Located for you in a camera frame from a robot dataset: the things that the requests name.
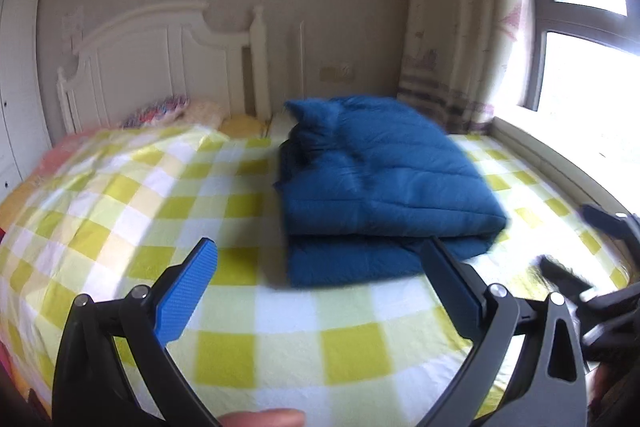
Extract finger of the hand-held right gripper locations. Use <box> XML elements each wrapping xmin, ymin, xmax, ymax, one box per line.
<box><xmin>582</xmin><ymin>204</ymin><xmax>640</xmax><ymax>253</ymax></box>
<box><xmin>540</xmin><ymin>254</ymin><xmax>640</xmax><ymax>363</ymax></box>

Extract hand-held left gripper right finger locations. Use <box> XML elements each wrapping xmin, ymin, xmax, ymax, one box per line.
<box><xmin>421</xmin><ymin>237</ymin><xmax>588</xmax><ymax>427</ymax></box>

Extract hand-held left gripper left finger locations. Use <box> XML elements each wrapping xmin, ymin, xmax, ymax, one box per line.
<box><xmin>51</xmin><ymin>237</ymin><xmax>221</xmax><ymax>427</ymax></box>

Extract blue quilted jacket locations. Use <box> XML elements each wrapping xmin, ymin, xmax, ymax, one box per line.
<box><xmin>272</xmin><ymin>94</ymin><xmax>508</xmax><ymax>289</ymax></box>

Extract person's left hand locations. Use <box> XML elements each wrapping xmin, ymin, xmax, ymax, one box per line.
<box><xmin>220</xmin><ymin>408</ymin><xmax>307</xmax><ymax>427</ymax></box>

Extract cream window sill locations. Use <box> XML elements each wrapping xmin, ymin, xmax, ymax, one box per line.
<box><xmin>490</xmin><ymin>116</ymin><xmax>640</xmax><ymax>212</ymax></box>

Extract window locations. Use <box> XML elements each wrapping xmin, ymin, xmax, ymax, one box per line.
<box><xmin>520</xmin><ymin>0</ymin><xmax>640</xmax><ymax>142</ymax></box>

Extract yellow pillow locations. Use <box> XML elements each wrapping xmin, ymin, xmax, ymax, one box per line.
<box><xmin>220</xmin><ymin>116</ymin><xmax>268</xmax><ymax>138</ymax></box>

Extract cream pillow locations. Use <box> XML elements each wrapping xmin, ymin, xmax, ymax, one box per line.
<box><xmin>187</xmin><ymin>99</ymin><xmax>228</xmax><ymax>128</ymax></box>

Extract patterned pillow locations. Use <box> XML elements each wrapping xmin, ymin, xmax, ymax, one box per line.
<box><xmin>122</xmin><ymin>94</ymin><xmax>191</xmax><ymax>128</ymax></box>

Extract pink orange bed sheet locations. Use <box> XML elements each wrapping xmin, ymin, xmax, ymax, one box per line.
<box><xmin>0</xmin><ymin>129</ymin><xmax>101</xmax><ymax>218</ymax></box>

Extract white nightstand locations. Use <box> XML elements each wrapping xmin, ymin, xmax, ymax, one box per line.
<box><xmin>270</xmin><ymin>109</ymin><xmax>296</xmax><ymax>140</ymax></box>

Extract white bed headboard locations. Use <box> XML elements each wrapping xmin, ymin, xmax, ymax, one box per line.
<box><xmin>56</xmin><ymin>1</ymin><xmax>271</xmax><ymax>135</ymax></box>

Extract printed curtain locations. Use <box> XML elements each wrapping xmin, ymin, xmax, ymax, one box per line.
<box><xmin>397</xmin><ymin>0</ymin><xmax>526</xmax><ymax>135</ymax></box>

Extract white wardrobe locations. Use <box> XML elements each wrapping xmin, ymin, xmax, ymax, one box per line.
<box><xmin>0</xmin><ymin>0</ymin><xmax>53</xmax><ymax>188</ymax></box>

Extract wall socket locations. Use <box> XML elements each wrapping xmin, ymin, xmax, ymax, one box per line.
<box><xmin>320</xmin><ymin>63</ymin><xmax>355</xmax><ymax>82</ymax></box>

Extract paper wall note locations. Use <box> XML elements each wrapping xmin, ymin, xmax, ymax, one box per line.
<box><xmin>62</xmin><ymin>9</ymin><xmax>86</xmax><ymax>38</ymax></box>

